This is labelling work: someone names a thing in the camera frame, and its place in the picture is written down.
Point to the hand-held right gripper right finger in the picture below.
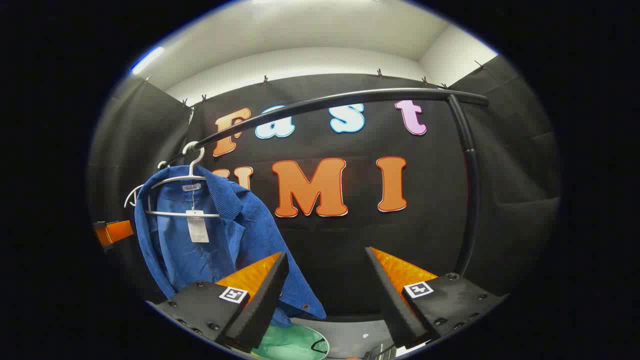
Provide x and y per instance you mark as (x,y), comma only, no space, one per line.
(392,300)

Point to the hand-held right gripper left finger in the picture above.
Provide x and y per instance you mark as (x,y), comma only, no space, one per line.
(265,300)

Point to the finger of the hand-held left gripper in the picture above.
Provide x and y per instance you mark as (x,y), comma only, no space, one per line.
(116,232)

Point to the green laundry hamper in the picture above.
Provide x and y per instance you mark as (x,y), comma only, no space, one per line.
(290,345)

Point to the large white clothes hanger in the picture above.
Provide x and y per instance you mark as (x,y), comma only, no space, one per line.
(175,214)

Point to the small white clothes hanger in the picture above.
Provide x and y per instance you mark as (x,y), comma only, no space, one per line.
(160,164)

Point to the black backdrop cloth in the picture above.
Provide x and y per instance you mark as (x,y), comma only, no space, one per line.
(350,240)

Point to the black clothes rack rail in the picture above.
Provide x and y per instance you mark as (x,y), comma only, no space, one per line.
(350,96)

